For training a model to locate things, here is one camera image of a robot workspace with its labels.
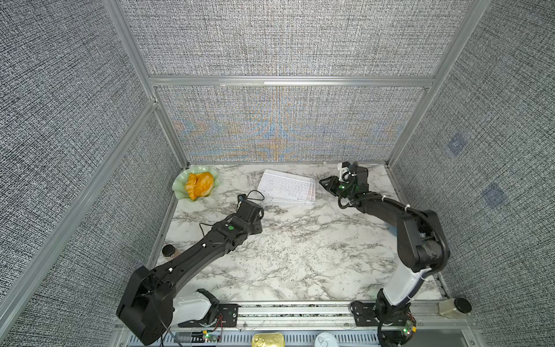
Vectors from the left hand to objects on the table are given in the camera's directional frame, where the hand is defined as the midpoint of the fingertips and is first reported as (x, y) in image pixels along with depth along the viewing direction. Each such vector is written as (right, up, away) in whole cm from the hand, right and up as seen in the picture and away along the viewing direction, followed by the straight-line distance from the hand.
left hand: (259, 219), depth 84 cm
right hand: (+25, +18, +8) cm, 32 cm away
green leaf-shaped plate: (-40, +14, +20) cm, 47 cm away
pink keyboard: (+14, +6, +17) cm, 23 cm away
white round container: (+22, -33, -19) cm, 44 cm away
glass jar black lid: (-31, -9, -8) cm, 34 cm away
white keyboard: (+8, +12, +20) cm, 25 cm away
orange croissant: (-29, +14, +16) cm, 36 cm away
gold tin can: (+4, -34, -18) cm, 39 cm away
